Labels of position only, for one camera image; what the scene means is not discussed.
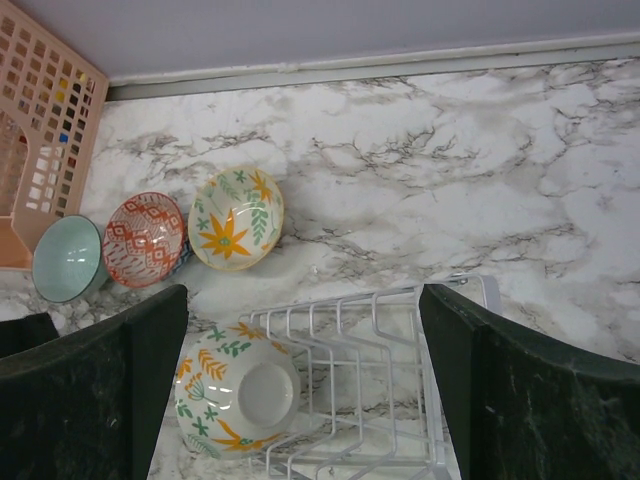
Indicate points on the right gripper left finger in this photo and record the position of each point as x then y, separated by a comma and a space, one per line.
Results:
90, 404

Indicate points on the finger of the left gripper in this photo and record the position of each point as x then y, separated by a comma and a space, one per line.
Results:
22, 334

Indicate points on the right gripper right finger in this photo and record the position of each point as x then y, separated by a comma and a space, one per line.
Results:
523, 405

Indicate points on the yellow flower bowl front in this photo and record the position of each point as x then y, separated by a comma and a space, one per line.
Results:
236, 393

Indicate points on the yellow flower bowl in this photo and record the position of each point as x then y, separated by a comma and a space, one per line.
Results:
236, 219
236, 393

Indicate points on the yellow flower bowl back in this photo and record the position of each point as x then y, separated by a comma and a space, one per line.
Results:
236, 219

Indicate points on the light teal bowl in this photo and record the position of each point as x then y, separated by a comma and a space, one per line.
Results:
68, 260

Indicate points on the red patterned bowl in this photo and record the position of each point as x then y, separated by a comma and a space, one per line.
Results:
145, 240

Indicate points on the orange plastic file organizer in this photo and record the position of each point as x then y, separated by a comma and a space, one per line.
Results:
51, 105

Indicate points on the white wire dish rack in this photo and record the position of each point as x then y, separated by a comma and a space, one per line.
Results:
370, 406

